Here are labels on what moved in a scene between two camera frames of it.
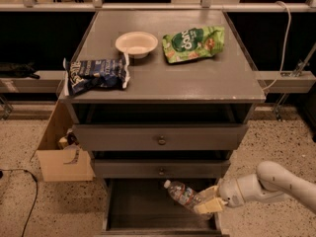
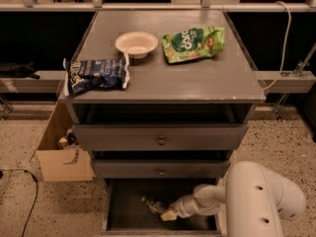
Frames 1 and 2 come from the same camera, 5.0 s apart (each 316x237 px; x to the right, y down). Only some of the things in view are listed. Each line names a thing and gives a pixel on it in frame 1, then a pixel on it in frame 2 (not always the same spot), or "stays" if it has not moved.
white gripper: x=231 y=191 → x=182 y=205
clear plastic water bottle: x=184 y=195 → x=155 y=206
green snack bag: x=190 y=43 stays
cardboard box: x=60 y=157 stays
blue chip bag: x=99 y=73 stays
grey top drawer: x=160 y=137 stays
